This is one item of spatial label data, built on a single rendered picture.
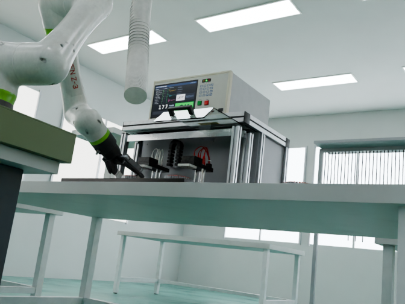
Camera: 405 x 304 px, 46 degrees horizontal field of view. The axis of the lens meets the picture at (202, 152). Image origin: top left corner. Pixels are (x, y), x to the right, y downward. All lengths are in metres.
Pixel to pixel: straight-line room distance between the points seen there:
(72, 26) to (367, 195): 1.03
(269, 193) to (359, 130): 7.26
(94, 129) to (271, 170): 0.81
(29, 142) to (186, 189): 0.51
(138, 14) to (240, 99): 1.84
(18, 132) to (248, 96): 1.16
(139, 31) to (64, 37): 2.21
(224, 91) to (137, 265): 7.02
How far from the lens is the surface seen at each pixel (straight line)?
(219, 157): 2.16
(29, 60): 1.51
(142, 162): 2.15
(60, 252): 7.69
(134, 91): 3.39
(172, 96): 2.26
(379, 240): 2.71
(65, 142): 1.53
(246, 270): 9.04
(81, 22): 1.68
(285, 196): 1.40
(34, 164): 1.49
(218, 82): 2.13
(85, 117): 1.88
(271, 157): 2.19
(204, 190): 1.54
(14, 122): 1.41
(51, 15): 1.90
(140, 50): 3.65
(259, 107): 2.33
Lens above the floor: 0.50
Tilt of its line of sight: 13 degrees up
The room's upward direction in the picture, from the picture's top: 7 degrees clockwise
